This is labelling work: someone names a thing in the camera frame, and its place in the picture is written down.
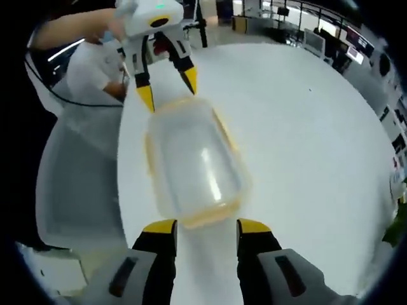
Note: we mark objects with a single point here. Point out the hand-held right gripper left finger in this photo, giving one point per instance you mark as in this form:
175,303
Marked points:
149,263

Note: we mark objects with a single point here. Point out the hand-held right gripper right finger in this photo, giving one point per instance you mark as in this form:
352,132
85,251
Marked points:
260,263

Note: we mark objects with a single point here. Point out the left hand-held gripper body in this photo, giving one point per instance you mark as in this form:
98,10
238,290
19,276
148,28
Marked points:
143,16

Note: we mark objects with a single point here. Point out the clear plastic buckle container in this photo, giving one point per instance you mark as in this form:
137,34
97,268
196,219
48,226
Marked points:
190,159

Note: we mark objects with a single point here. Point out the white side desk black leg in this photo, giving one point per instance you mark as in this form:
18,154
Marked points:
202,31

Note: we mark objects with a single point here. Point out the person's white shirt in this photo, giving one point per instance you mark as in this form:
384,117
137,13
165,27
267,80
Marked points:
89,73

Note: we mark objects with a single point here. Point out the cardboard box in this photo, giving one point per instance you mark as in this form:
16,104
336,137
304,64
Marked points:
240,23

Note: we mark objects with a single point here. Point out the grey mesh office chair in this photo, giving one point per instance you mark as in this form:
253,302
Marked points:
79,197

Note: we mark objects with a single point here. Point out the white-backed monitor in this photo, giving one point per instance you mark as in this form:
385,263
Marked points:
313,41

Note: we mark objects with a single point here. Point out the green potted plant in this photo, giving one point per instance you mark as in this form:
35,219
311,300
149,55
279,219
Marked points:
395,233

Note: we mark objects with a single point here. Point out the small monitor red screen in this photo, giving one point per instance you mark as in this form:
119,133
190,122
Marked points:
357,39

